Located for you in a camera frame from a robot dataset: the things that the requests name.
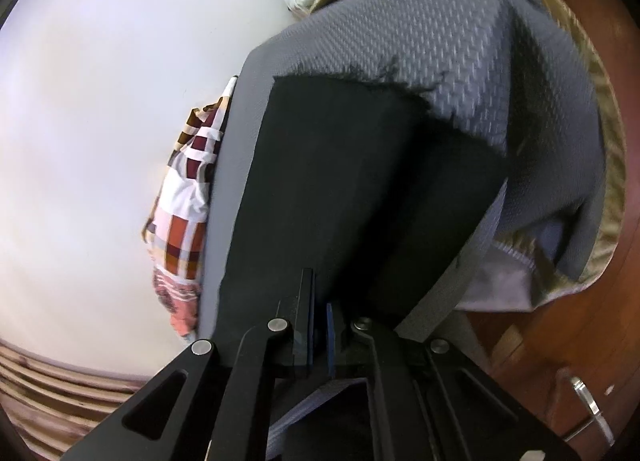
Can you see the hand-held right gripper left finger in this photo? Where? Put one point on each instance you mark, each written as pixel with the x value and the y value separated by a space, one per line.
pixel 306 341

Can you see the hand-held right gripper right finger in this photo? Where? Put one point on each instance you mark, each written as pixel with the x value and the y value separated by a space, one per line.
pixel 331 341

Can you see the black pants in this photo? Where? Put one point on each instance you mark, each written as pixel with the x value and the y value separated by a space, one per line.
pixel 340 181

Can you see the plaid blanket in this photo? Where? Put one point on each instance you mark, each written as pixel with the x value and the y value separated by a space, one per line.
pixel 185 181

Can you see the brown wooden cabinet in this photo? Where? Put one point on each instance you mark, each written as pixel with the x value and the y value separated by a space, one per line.
pixel 550 336

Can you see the beige slatted panel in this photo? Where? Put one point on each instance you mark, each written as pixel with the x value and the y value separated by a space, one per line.
pixel 50 391

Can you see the grey textured blanket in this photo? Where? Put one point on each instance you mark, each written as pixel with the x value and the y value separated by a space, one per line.
pixel 425 31

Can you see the gold satin blanket trim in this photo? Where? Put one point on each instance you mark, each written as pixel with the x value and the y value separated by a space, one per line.
pixel 607 106

